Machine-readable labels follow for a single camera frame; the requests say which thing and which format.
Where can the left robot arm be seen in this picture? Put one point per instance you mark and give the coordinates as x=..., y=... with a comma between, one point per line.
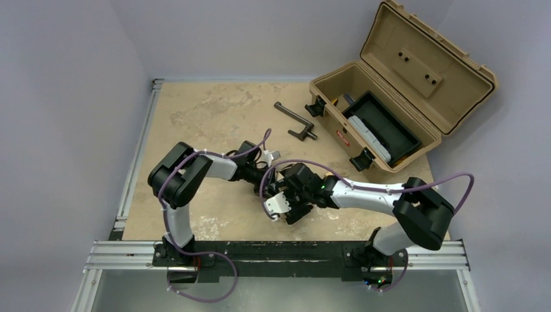
x=176, y=179

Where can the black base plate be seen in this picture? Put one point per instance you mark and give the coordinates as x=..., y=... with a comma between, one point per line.
x=345, y=260

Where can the aluminium frame rail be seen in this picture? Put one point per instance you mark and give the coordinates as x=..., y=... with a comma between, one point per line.
x=119, y=275

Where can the black toolbox tray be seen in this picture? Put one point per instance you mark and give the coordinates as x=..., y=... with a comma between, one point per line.
x=393, y=134

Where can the tan plastic toolbox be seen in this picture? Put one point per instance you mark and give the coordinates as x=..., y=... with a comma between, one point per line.
x=425, y=80

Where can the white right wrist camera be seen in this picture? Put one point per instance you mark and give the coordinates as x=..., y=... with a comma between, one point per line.
x=277, y=206

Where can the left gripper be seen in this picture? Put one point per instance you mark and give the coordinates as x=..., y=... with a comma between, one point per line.
x=267, y=181

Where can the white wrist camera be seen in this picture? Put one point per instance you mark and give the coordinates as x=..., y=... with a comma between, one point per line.
x=277, y=206
x=270, y=156

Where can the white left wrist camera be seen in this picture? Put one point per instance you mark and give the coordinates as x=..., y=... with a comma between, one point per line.
x=270, y=156

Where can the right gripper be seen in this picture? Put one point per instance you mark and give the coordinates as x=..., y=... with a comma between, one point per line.
x=288, y=199

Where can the white plastic case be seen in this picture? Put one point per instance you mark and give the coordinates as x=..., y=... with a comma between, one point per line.
x=370, y=138

